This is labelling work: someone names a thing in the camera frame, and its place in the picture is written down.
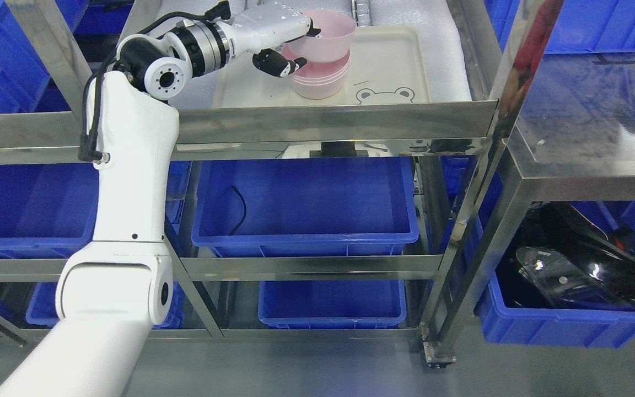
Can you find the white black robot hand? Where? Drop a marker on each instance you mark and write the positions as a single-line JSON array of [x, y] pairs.
[[257, 33]]

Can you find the pink ikea bowl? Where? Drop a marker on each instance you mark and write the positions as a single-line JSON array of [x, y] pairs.
[[334, 41]]

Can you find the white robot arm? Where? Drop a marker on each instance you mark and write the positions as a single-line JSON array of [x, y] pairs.
[[113, 291]]

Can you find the blue bin on shelf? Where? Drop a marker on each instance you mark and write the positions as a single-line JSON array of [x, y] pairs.
[[305, 207]]

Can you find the steel shelf rack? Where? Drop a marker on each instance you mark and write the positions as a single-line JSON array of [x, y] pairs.
[[159, 66]]

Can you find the blue bin lower shelf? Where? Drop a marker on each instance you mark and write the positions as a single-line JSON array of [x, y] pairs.
[[311, 305]]

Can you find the blue bin shelf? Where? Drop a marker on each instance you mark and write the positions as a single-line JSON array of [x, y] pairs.
[[47, 211], [311, 305]]

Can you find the blue bin left shelf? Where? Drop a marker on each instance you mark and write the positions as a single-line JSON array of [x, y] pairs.
[[47, 211]]

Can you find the stacked pink bowls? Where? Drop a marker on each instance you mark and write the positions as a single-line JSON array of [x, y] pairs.
[[318, 81]]

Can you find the cream tray with bear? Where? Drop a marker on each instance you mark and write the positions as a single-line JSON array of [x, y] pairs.
[[386, 69]]

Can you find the steel table trolley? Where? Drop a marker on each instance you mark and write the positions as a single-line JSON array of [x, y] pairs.
[[575, 141]]

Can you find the blue crate top right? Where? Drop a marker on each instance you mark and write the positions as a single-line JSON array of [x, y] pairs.
[[583, 27]]

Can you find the black helmet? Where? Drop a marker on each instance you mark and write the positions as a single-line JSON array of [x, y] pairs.
[[559, 259]]

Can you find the blue bin holding helmet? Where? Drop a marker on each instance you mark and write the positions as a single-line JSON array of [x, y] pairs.
[[503, 323]]

